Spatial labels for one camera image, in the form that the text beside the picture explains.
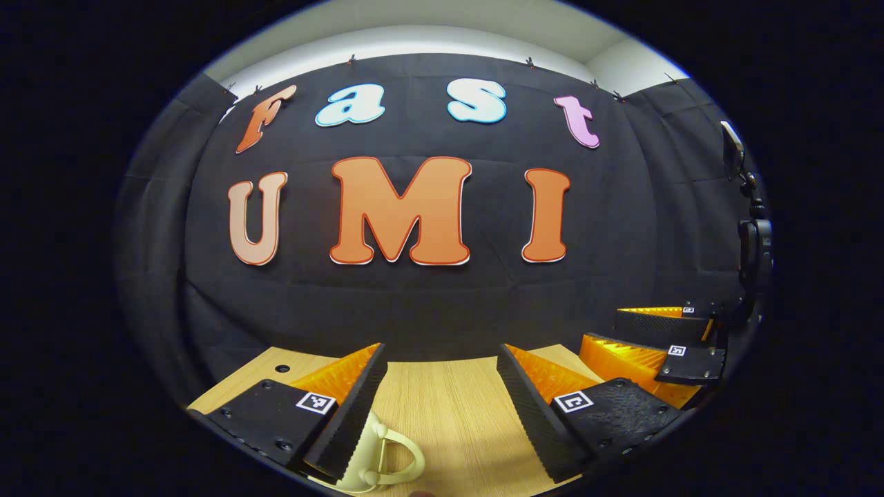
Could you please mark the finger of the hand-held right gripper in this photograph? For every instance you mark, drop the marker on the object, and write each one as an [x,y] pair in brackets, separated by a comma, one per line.
[694,366]
[656,328]

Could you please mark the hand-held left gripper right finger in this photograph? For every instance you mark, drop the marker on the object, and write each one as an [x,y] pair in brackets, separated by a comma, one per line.
[532,414]

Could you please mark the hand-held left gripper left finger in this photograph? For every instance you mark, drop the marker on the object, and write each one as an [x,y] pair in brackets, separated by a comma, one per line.
[352,414]

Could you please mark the pale yellow suitcase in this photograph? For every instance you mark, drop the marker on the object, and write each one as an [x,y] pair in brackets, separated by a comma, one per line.
[359,455]

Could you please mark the black backdrop cloth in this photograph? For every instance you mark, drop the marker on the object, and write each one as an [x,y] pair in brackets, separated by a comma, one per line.
[449,304]

